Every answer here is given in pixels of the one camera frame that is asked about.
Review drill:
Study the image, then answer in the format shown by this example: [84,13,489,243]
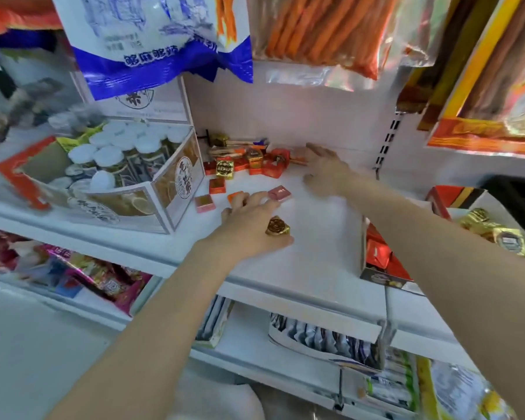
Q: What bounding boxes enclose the person's right hand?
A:
[302,143,359,199]

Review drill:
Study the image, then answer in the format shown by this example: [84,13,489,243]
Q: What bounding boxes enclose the person's left hand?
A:
[208,191,295,263]

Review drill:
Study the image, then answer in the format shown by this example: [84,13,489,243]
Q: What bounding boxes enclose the gold foil candy piece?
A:
[265,216,291,237]

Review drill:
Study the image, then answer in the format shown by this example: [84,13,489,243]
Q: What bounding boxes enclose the pile of mixed candies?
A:
[194,133,310,215]

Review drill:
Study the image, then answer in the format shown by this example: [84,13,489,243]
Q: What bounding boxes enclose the white box of red chocolates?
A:
[359,216,425,296]

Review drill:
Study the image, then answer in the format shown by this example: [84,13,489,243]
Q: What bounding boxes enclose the red Filer candy box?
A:
[425,185,525,265]

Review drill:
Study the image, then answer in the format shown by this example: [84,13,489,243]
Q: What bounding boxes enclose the black plastic tray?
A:
[481,174,525,233]

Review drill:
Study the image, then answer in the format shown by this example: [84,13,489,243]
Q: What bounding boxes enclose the heap of gold candies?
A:
[459,208,525,258]

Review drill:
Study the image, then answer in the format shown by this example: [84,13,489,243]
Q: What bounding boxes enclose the person's right forearm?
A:
[345,177,525,420]

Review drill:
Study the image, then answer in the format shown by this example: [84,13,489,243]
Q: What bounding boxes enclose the person's left forearm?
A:
[45,240,237,420]

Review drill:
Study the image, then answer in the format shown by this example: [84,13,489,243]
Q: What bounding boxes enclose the white metal shelf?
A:
[0,61,525,420]

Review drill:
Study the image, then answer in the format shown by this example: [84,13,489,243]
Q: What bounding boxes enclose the printed jar display box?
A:
[0,76,207,236]

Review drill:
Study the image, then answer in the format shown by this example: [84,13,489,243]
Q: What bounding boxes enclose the clear bag of orange sticks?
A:
[247,0,454,92]

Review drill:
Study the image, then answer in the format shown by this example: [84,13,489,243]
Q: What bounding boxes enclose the dark brown snack bag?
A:
[395,0,480,132]

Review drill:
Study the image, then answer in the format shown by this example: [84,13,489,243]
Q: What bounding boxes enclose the pile of pink snack packets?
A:
[0,227,155,316]

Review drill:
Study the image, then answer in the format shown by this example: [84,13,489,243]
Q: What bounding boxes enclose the yellow red bag brown sticks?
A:
[426,0,525,160]

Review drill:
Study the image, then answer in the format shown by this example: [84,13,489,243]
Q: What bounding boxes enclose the white blue snack bag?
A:
[50,0,254,103]

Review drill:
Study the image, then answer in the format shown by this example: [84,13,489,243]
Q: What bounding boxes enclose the stack of green white packets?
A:
[363,349,421,414]

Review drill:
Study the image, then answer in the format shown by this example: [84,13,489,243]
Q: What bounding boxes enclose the orange blue snack bag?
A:
[0,0,65,54]

